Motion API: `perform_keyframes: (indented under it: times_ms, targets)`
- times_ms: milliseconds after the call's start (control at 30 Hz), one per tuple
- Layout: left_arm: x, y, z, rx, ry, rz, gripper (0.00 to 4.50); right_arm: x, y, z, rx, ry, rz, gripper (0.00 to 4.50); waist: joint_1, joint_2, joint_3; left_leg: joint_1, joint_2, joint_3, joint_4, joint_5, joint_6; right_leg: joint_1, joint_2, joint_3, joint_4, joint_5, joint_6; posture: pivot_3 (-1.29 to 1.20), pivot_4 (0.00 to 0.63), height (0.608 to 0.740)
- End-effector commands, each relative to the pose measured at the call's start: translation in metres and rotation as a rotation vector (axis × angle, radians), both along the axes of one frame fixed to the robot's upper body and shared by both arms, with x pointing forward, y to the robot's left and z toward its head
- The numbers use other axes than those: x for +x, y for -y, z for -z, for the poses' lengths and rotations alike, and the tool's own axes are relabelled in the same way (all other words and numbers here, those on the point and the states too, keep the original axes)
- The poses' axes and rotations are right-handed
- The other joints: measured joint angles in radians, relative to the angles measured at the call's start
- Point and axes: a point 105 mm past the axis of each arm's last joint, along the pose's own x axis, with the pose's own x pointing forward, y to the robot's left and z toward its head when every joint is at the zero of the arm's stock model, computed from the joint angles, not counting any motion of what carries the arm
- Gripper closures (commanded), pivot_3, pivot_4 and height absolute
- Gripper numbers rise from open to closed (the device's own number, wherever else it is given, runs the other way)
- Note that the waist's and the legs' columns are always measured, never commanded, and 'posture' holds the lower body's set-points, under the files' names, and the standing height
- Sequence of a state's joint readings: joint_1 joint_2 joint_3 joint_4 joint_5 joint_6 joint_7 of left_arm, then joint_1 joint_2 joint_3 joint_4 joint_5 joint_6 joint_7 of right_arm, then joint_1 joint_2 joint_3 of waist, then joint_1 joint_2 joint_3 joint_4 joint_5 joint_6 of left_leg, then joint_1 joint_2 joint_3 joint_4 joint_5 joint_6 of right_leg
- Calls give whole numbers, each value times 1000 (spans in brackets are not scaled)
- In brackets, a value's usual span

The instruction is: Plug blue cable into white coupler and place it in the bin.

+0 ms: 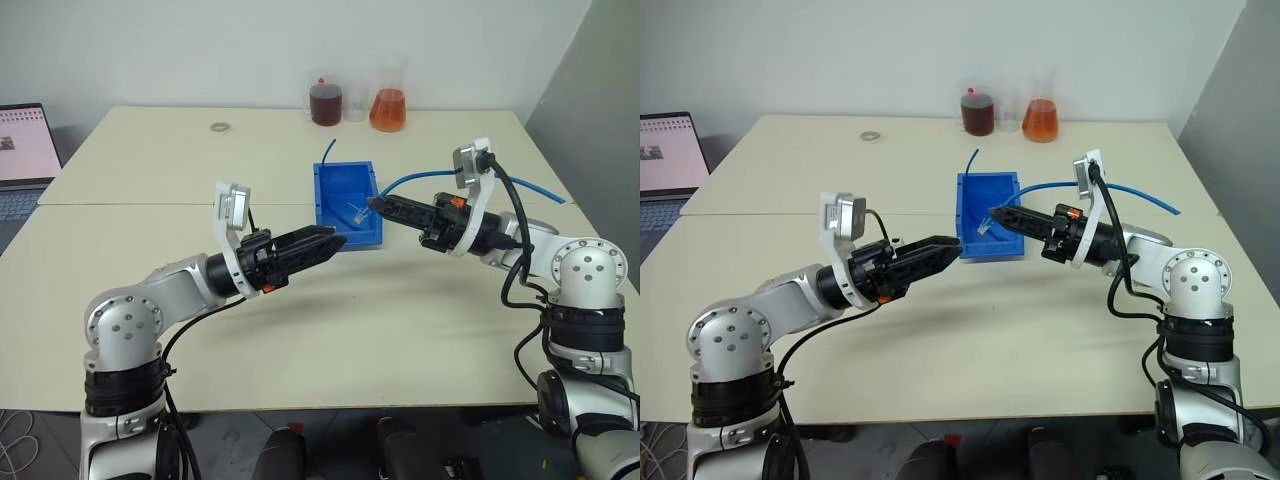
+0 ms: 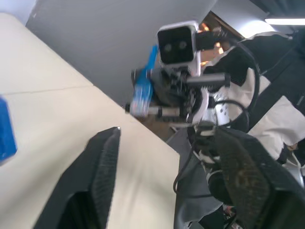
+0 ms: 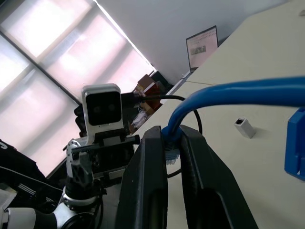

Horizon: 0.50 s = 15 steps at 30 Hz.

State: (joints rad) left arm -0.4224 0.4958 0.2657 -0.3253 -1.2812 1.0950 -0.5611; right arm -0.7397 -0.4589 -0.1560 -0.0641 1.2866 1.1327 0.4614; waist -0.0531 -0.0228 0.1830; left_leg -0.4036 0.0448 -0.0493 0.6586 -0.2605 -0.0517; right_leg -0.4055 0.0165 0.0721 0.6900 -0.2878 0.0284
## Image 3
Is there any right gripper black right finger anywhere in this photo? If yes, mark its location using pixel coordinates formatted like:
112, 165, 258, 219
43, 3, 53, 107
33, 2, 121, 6
178, 125, 259, 229

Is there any brown cardboard boxes pile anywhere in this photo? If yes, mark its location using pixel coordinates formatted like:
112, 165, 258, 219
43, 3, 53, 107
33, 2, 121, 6
133, 74, 173, 115

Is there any blue ethernet cable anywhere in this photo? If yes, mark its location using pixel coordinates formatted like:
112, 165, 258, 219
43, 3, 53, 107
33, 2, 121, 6
162, 75, 305, 167

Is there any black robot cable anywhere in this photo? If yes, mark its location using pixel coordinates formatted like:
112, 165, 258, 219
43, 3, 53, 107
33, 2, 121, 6
120, 92, 203, 178

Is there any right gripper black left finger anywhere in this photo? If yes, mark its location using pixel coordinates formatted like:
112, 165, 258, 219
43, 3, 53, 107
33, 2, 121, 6
115, 126, 169, 229

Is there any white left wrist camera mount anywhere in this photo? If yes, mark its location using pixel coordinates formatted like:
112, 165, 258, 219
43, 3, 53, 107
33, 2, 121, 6
81, 83, 125, 145

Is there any blue plastic block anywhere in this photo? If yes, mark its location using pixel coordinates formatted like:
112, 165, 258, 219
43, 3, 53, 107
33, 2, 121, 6
284, 105, 305, 182

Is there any white coupler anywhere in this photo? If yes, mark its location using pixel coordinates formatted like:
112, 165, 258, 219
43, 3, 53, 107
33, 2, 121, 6
234, 116, 255, 139

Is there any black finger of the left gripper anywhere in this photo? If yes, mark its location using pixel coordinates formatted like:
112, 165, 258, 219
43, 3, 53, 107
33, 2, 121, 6
71, 152, 95, 187

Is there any laptop screen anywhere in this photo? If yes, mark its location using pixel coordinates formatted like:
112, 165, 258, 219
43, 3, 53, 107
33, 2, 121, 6
185, 25, 219, 73

